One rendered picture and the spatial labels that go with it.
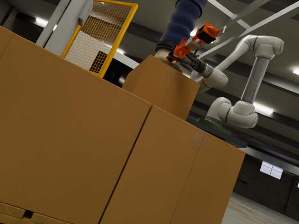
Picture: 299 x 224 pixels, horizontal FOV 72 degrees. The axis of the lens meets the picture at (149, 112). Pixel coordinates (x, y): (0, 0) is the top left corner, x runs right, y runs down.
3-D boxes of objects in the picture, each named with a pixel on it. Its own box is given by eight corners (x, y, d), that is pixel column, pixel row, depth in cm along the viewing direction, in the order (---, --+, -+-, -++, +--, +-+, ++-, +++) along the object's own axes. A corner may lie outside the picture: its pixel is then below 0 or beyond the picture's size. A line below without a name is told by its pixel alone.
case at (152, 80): (108, 113, 177) (128, 73, 183) (148, 132, 188) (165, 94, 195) (123, 112, 120) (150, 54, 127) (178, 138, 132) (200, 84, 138)
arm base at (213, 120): (215, 130, 195) (217, 125, 195) (224, 130, 173) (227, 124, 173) (198, 122, 194) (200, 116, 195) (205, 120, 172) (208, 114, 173)
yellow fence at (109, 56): (17, 123, 269) (89, -5, 303) (23, 125, 278) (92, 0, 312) (63, 149, 236) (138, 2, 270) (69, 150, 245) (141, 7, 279)
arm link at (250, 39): (236, 39, 169) (254, 41, 160) (245, 30, 177) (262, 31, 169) (236, 54, 177) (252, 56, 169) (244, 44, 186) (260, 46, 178)
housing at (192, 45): (183, 46, 121) (187, 39, 121) (193, 51, 123) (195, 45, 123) (190, 41, 114) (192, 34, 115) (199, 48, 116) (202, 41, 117)
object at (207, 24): (194, 36, 108) (197, 28, 109) (205, 43, 110) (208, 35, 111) (203, 30, 100) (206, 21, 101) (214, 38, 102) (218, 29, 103)
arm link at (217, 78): (212, 75, 138) (200, 83, 150) (229, 86, 142) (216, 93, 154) (215, 63, 143) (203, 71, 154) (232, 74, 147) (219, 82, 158)
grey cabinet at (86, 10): (78, 24, 260) (89, 5, 265) (82, 26, 261) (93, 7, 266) (78, 17, 241) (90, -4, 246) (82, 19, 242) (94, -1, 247)
